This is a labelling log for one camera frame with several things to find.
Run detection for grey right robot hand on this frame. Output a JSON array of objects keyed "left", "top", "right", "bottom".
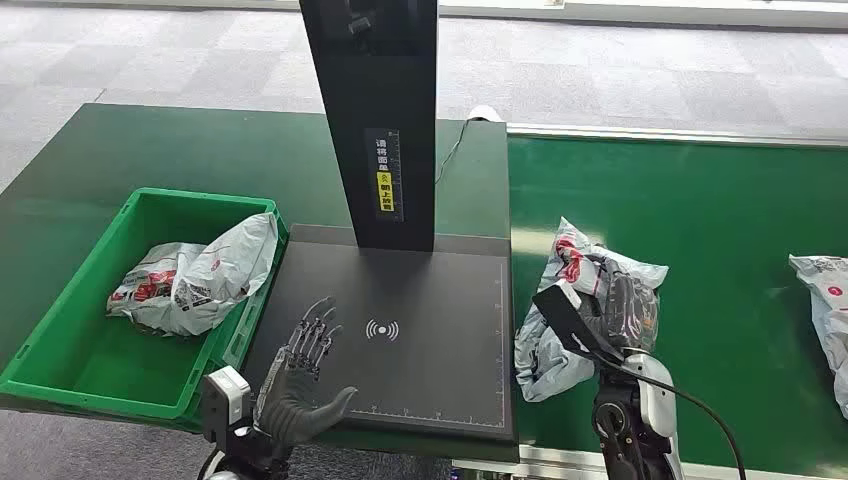
[{"left": 582, "top": 259, "right": 660, "bottom": 354}]

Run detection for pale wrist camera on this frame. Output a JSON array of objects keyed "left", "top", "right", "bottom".
[
  {"left": 201, "top": 366, "right": 252, "bottom": 443},
  {"left": 532, "top": 280, "right": 625, "bottom": 365}
]

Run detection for crumpled red-print courier bag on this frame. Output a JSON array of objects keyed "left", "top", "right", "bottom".
[{"left": 105, "top": 241, "right": 208, "bottom": 321}]

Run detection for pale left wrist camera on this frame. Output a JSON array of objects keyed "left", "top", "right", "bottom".
[{"left": 201, "top": 366, "right": 252, "bottom": 443}]

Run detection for green conveyor belt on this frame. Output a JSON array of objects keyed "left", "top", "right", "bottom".
[{"left": 508, "top": 135, "right": 848, "bottom": 479}]

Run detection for smooth grey courier bag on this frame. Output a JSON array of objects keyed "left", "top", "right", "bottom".
[{"left": 132, "top": 211, "right": 280, "bottom": 337}]

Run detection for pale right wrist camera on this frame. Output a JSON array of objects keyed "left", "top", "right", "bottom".
[{"left": 532, "top": 280, "right": 625, "bottom": 365}]

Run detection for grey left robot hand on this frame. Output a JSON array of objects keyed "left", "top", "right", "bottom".
[{"left": 254, "top": 296, "right": 359, "bottom": 450}]

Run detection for green plastic bin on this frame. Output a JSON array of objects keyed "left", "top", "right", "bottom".
[{"left": 0, "top": 187, "right": 290, "bottom": 433}]

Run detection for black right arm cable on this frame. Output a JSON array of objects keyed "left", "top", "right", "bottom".
[{"left": 594, "top": 351, "right": 748, "bottom": 480}]

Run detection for silver conveyor frame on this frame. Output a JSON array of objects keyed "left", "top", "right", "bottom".
[{"left": 453, "top": 122, "right": 848, "bottom": 480}]

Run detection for grey courier bag red stripe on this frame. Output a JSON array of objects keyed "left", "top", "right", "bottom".
[{"left": 513, "top": 217, "right": 670, "bottom": 404}]

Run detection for large grey courier bag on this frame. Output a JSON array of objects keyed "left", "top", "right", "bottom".
[{"left": 788, "top": 254, "right": 848, "bottom": 421}]

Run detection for black inbound scanner machine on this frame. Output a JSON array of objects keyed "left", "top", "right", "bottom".
[{"left": 233, "top": 0, "right": 519, "bottom": 446}]

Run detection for thin black machine cable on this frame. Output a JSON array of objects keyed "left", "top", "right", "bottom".
[{"left": 434, "top": 119, "right": 471, "bottom": 186}]

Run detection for small white round object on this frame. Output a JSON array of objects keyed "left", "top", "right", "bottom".
[{"left": 466, "top": 104, "right": 505, "bottom": 125}]

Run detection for black yellow label sticker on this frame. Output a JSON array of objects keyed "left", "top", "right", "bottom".
[{"left": 364, "top": 127, "right": 405, "bottom": 224}]

